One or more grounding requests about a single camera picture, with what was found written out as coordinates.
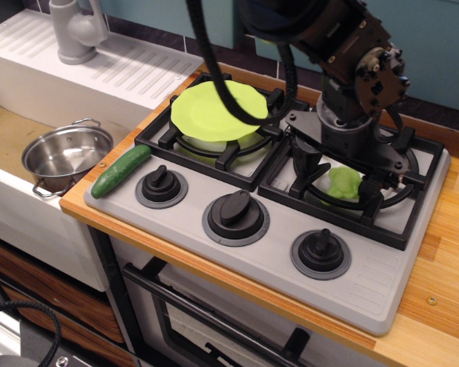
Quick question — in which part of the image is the black middle stove knob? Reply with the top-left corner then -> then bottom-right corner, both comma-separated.
202,190 -> 270,247

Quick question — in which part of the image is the black right stove knob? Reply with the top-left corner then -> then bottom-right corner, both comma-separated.
291,229 -> 352,281

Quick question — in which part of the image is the wooden drawer front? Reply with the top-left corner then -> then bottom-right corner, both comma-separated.
0,236 -> 138,367

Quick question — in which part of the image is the black oven door handle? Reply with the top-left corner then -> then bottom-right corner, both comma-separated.
122,258 -> 310,366

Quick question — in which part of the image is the black right burner grate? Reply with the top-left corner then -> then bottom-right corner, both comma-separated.
259,113 -> 450,250

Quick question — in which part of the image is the white sink unit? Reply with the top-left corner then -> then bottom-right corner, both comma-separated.
0,10 -> 202,291

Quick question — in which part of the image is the black left burner grate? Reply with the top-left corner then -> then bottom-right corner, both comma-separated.
135,73 -> 285,191

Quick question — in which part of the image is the stainless steel pot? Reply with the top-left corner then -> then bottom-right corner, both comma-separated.
21,118 -> 114,198

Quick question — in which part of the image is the lime green plate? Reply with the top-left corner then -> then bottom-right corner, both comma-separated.
171,80 -> 268,142

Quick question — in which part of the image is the grey stove top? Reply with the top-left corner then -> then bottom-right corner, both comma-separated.
83,72 -> 452,337

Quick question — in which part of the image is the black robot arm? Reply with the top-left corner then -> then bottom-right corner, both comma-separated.
187,1 -> 413,210

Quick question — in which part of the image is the black braided cable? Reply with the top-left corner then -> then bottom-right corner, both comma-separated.
0,300 -> 62,367

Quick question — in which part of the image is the black left stove knob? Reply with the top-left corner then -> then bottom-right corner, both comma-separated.
135,164 -> 188,209

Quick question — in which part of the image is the grey toy faucet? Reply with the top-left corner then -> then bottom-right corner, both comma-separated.
49,1 -> 109,65

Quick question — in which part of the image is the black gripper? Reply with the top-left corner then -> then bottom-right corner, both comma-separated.
285,110 -> 409,209

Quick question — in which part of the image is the green toy pickle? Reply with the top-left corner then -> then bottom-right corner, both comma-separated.
90,145 -> 151,200

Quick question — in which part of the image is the black stove knob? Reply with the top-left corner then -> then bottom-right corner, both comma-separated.
135,164 -> 188,209
291,229 -> 352,281
202,190 -> 270,247

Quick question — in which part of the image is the black burner grate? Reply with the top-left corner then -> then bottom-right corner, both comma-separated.
135,73 -> 285,191
259,113 -> 450,250

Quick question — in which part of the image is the green toy cauliflower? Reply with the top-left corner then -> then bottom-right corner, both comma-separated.
326,166 -> 362,199

